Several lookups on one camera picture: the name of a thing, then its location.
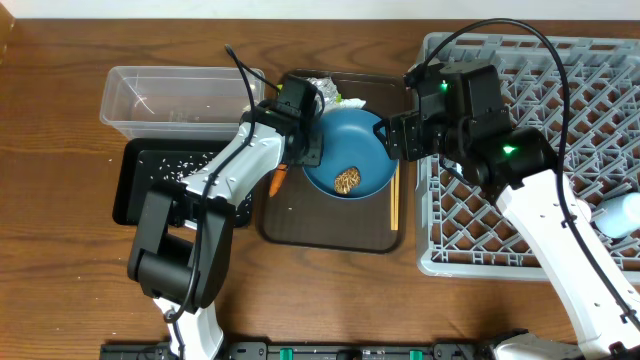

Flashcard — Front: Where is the brown serving tray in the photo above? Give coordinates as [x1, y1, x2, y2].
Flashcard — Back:
[255, 69, 412, 254]

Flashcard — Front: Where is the black cable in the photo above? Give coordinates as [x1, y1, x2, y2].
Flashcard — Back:
[163, 43, 281, 360]
[404, 17, 640, 326]

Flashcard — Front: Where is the left black cable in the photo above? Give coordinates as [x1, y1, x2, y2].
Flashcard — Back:
[163, 43, 281, 360]

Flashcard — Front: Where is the left wooden chopstick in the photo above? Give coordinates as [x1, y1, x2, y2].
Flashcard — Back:
[390, 170, 398, 231]

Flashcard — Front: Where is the grey dishwasher rack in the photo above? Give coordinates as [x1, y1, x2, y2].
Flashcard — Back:
[414, 33, 639, 281]

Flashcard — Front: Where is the pile of white rice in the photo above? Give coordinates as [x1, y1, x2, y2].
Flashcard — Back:
[149, 152, 251, 221]

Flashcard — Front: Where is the black plastic tray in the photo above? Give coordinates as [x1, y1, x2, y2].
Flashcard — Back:
[112, 138, 227, 225]

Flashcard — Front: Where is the orange carrot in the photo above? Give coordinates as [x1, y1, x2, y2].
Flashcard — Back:
[269, 164, 288, 197]

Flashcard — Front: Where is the large blue plate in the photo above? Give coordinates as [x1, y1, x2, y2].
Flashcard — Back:
[303, 109, 399, 200]

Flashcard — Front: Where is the clear plastic bin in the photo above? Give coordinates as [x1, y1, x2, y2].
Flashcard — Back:
[100, 66, 265, 141]

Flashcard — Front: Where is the white paper napkin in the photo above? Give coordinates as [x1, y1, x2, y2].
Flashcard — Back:
[326, 98, 366, 111]

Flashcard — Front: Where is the right black cable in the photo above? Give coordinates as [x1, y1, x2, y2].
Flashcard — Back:
[404, 17, 640, 326]

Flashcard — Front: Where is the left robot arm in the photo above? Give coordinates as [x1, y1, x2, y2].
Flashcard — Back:
[127, 95, 325, 359]

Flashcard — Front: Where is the white blue cup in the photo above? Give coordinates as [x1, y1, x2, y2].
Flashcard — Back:
[595, 192, 640, 238]

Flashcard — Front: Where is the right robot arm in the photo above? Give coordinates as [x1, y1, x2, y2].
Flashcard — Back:
[373, 60, 639, 359]

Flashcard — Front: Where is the right wooden chopstick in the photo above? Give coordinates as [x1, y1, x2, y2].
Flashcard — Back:
[396, 165, 400, 229]

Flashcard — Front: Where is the wooden chopstick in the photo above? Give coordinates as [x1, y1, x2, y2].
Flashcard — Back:
[396, 165, 400, 229]
[390, 170, 398, 231]

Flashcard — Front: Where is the brown morel mushroom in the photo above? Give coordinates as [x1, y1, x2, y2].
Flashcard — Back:
[334, 167, 361, 195]

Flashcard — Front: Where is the crumpled aluminium foil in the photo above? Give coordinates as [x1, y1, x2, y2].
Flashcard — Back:
[307, 77, 342, 104]

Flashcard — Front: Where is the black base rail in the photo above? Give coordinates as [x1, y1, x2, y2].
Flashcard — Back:
[99, 342, 495, 360]

